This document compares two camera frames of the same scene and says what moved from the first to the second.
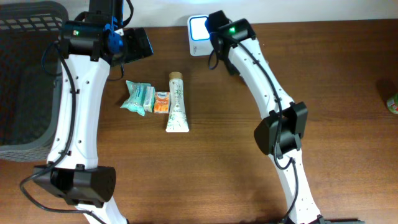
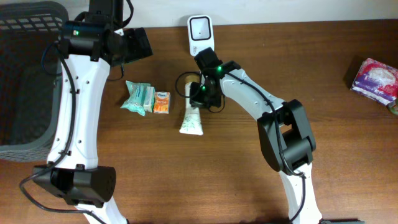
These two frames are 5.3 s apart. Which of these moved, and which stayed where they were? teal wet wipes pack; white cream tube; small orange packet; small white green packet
Moved: white cream tube
Stayed: small orange packet; small white green packet; teal wet wipes pack
